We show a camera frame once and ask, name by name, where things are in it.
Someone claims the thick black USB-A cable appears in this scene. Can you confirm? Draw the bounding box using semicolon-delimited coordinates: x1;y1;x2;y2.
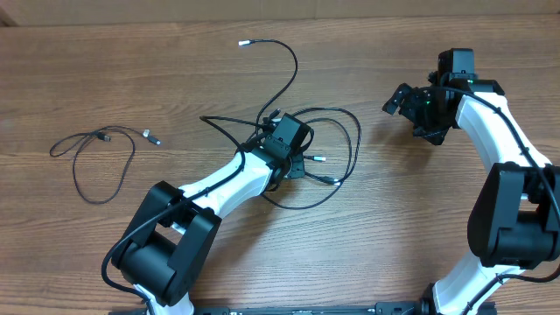
288;106;362;186

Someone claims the thin black USB-C cable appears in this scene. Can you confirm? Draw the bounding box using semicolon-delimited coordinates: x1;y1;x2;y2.
237;38;351;211

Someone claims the short black cable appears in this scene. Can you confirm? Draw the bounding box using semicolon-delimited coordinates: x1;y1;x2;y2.
48;125;162;206

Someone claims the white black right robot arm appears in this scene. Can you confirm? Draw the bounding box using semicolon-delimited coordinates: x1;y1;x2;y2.
374;48;559;314

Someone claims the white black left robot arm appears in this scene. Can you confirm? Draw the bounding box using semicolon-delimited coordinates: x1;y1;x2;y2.
101;114;314;314

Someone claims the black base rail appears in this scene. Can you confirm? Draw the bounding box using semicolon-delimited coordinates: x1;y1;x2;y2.
108;299;498;315

